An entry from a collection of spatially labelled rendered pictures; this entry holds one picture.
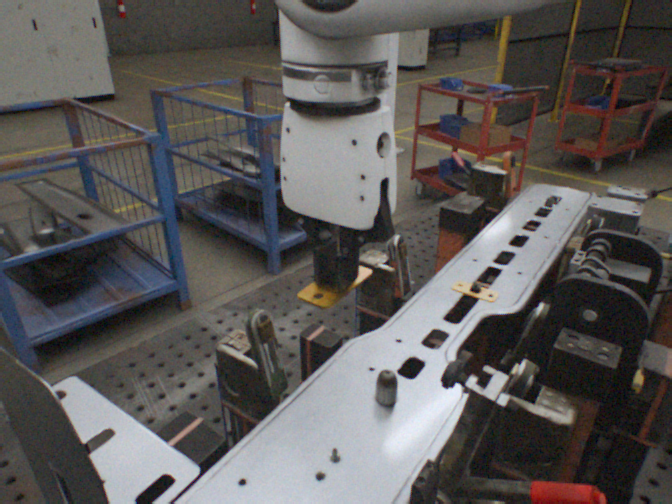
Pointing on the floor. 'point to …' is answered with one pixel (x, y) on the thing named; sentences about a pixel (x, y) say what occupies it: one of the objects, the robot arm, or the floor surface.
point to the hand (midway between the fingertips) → (335, 263)
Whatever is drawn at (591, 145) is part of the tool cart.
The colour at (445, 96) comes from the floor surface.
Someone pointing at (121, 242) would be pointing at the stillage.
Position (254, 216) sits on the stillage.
